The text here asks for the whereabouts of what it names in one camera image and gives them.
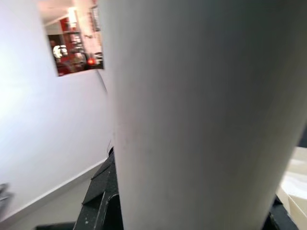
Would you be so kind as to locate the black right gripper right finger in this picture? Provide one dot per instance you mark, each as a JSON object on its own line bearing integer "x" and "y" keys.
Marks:
{"x": 275, "y": 220}

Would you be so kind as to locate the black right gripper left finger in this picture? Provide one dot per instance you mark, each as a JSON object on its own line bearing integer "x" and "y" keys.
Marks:
{"x": 100, "y": 208}

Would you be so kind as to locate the wall window opening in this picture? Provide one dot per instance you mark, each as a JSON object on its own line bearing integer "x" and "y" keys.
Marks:
{"x": 72, "y": 48}

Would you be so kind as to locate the white plastic table leg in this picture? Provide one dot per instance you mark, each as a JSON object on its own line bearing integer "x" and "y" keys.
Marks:
{"x": 204, "y": 107}

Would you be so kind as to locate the white plastic children table top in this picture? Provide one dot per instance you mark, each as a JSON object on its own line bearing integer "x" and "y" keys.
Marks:
{"x": 296, "y": 172}

